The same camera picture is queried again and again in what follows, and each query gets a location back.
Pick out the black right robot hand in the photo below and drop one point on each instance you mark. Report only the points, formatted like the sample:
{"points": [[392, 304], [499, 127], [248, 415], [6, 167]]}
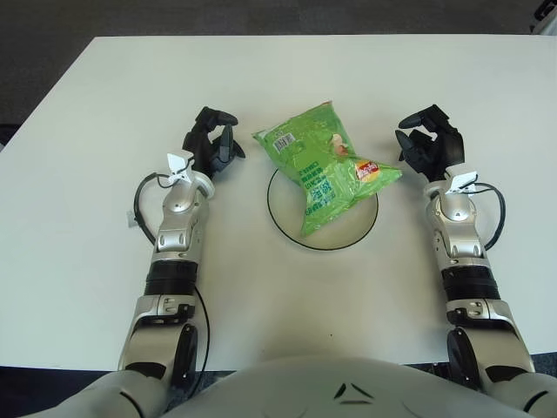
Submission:
{"points": [[446, 148]]}

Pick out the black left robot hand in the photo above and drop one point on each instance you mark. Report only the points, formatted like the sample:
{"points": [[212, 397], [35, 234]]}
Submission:
{"points": [[202, 148]]}

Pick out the green snack chip bag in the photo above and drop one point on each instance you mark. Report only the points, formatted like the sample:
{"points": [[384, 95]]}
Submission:
{"points": [[322, 174]]}

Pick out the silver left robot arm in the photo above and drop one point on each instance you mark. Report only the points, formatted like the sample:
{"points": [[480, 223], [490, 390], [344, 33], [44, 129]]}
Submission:
{"points": [[178, 235]]}

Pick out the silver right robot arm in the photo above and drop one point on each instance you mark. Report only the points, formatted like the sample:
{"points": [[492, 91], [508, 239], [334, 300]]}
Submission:
{"points": [[463, 244]]}

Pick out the white plate with black rim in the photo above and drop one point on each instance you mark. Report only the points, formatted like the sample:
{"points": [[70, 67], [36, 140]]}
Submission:
{"points": [[287, 217]]}

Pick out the black office chair base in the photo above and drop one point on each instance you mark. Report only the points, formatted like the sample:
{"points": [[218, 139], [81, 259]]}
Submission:
{"points": [[544, 11]]}

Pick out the grey robot torso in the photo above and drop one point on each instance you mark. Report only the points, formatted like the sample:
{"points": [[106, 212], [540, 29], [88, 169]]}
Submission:
{"points": [[348, 392]]}

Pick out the white plastic wrist bracket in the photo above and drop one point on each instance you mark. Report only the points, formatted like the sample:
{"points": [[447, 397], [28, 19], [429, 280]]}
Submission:
{"points": [[462, 182], [178, 164]]}

